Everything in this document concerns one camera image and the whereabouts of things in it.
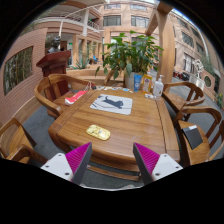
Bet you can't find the wooden chair near right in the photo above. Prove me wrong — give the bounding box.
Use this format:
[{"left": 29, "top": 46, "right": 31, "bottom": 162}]
[{"left": 174, "top": 106, "right": 224, "bottom": 167}]

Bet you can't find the red wooden pedestal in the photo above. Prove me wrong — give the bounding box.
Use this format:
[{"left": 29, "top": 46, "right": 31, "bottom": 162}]
[{"left": 36, "top": 50, "right": 71, "bottom": 100}]

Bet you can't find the blue tube bottle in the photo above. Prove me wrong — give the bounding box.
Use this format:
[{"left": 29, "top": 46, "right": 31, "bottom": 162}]
[{"left": 134, "top": 74, "right": 142, "bottom": 92}]

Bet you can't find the dark bust statue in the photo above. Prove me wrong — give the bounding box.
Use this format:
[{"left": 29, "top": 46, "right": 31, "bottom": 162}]
[{"left": 48, "top": 36, "right": 60, "bottom": 53}]

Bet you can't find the black notebook on chair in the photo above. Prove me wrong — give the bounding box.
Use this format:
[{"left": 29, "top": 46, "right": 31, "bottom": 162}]
[{"left": 182, "top": 125, "right": 203, "bottom": 150}]

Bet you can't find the wooden chair far left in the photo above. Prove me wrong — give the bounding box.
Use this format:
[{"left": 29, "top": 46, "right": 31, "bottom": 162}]
[{"left": 34, "top": 74, "right": 95, "bottom": 119}]

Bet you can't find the grey mouse pad with cat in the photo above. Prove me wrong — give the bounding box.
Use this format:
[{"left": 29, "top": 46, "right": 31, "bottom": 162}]
[{"left": 90, "top": 94, "right": 133, "bottom": 115}]

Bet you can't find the wooden table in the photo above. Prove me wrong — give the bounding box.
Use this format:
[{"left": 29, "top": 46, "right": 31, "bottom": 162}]
[{"left": 49, "top": 90, "right": 180, "bottom": 181}]

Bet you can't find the white plant pot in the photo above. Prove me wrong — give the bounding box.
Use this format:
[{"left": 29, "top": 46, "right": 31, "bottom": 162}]
[{"left": 125, "top": 72, "right": 134, "bottom": 89}]

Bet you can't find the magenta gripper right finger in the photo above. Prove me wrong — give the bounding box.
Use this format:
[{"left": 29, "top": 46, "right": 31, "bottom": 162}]
[{"left": 133, "top": 143, "right": 182, "bottom": 185}]

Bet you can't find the red and white box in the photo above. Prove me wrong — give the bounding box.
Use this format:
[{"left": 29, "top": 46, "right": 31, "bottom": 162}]
[{"left": 65, "top": 91, "right": 87, "bottom": 105}]

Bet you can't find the green potted plant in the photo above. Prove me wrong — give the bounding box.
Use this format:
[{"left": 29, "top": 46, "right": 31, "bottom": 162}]
[{"left": 103, "top": 33, "right": 164, "bottom": 79}]

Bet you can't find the white pump bottle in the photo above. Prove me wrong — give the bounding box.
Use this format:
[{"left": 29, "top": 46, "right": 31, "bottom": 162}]
[{"left": 153, "top": 76, "right": 164, "bottom": 97}]

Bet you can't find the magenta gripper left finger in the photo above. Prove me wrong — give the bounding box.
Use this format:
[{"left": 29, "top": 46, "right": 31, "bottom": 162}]
[{"left": 42, "top": 142, "right": 92, "bottom": 185}]

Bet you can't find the wooden chair far right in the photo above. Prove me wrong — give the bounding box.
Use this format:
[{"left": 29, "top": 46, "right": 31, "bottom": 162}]
[{"left": 162, "top": 81, "right": 205, "bottom": 114}]

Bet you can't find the yellow snack packet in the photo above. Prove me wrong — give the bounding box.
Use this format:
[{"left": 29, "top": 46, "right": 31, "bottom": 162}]
[{"left": 142, "top": 74, "right": 152, "bottom": 93}]

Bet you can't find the wooden chair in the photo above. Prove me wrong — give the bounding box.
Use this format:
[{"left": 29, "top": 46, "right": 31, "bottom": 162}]
[
  {"left": 0, "top": 118, "right": 47, "bottom": 164},
  {"left": 34, "top": 74, "right": 95, "bottom": 119},
  {"left": 174, "top": 106, "right": 224, "bottom": 167},
  {"left": 162, "top": 81, "right": 205, "bottom": 114}
]

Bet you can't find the wooden chair near left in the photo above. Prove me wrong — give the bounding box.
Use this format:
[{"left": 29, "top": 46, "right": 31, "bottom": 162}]
[{"left": 0, "top": 118, "right": 47, "bottom": 164}]

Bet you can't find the wooden pillar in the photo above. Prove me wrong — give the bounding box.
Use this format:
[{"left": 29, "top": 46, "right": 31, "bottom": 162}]
[{"left": 146, "top": 0, "right": 175, "bottom": 83}]

